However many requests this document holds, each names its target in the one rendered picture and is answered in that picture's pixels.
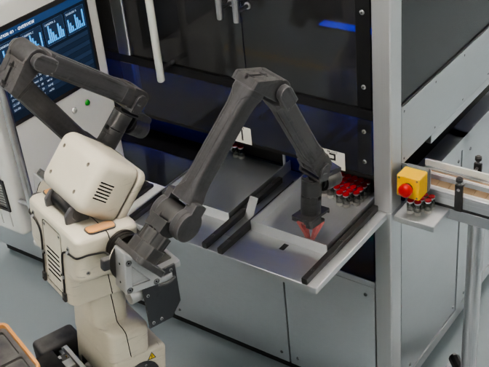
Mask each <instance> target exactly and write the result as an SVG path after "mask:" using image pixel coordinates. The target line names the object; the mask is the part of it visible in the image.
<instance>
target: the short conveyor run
mask: <svg viewBox="0 0 489 367"><path fill-rule="evenodd" d="M475 161H476V162H474V169H473V170H471V169H468V168H465V167H459V166H456V165H451V164H448V163H444V162H439V161H436V160H433V159H428V158H426V159H425V165H426V166H424V167H427V168H430V170H431V188H430V190H429V191H428V192H427V193H428V195H429V194H433V195H435V205H439V206H442V207H444V208H449V209H450V214H449V215H448V217H447V218H449V219H452V220H455V221H460V222H462V223H465V224H470V225H472V226H477V227H480V228H483V229H487V230H489V174H488V173H483V172H482V163H480V162H481V161H482V156H480V155H477V156H475Z"/></svg>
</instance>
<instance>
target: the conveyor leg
mask: <svg viewBox="0 0 489 367"><path fill-rule="evenodd" d="M484 237H485V229H483V228H480V227H477V226H472V225H470V224H468V232H467V247H466V275H465V290H464V318H463V333H462V348H461V367H476V366H477V343H478V331H479V319H480V296H481V284H482V261H483V249H484Z"/></svg>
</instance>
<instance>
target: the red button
mask: <svg viewBox="0 0 489 367"><path fill-rule="evenodd" d="M398 193H399V195H400V196H401V197H404V198H408V197H409V196H410V195H411V194H412V193H413V189H412V187H411V186H410V185H408V184H406V183H403V184H402V185H401V186H400V187H399V188H398Z"/></svg>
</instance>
